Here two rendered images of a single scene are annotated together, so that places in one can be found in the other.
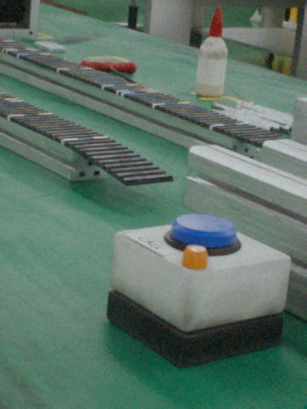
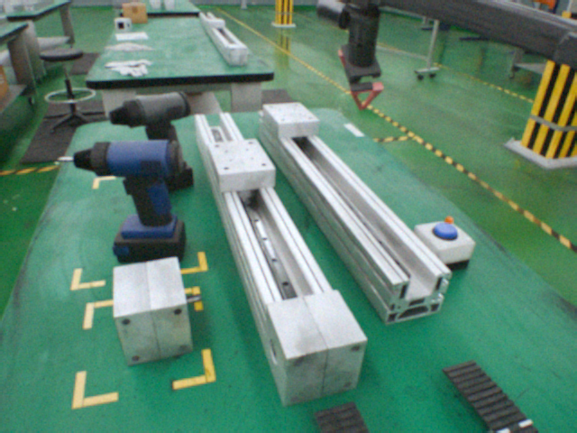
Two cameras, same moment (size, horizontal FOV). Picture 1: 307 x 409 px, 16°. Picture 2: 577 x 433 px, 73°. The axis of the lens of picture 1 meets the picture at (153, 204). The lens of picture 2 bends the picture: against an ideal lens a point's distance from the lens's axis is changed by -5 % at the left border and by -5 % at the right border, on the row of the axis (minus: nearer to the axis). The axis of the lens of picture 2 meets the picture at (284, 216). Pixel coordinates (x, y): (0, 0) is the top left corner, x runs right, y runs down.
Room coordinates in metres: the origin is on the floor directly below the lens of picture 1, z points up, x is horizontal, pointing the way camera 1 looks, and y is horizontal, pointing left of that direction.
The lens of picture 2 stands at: (1.31, -0.11, 1.25)
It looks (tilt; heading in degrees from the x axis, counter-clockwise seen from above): 32 degrees down; 200
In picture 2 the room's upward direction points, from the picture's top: 2 degrees clockwise
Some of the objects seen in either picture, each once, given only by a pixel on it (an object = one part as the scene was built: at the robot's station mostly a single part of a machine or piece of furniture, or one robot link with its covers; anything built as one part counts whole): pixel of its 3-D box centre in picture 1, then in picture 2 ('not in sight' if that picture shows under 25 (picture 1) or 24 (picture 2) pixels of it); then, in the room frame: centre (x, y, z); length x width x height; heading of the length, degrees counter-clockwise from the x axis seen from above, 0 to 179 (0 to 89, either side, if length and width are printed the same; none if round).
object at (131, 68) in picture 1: (123, 77); not in sight; (1.47, 0.06, 0.79); 0.16 x 0.08 x 0.02; 21
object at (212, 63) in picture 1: (213, 51); not in sight; (1.44, -0.06, 0.84); 0.04 x 0.04 x 0.12
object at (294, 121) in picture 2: not in sight; (289, 124); (0.30, -0.46, 0.87); 0.16 x 0.11 x 0.07; 38
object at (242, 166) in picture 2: not in sight; (239, 170); (0.61, -0.46, 0.87); 0.16 x 0.11 x 0.07; 38
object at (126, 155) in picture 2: not in sight; (127, 201); (0.84, -0.56, 0.89); 0.20 x 0.08 x 0.22; 115
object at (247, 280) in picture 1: (207, 284); (436, 246); (0.64, -0.04, 0.81); 0.10 x 0.08 x 0.06; 128
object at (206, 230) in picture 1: (203, 236); (444, 232); (0.64, -0.03, 0.84); 0.04 x 0.04 x 0.02
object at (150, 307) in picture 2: not in sight; (161, 308); (0.98, -0.40, 0.83); 0.11 x 0.10 x 0.10; 130
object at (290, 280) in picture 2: not in sight; (240, 189); (0.61, -0.46, 0.82); 0.80 x 0.10 x 0.09; 38
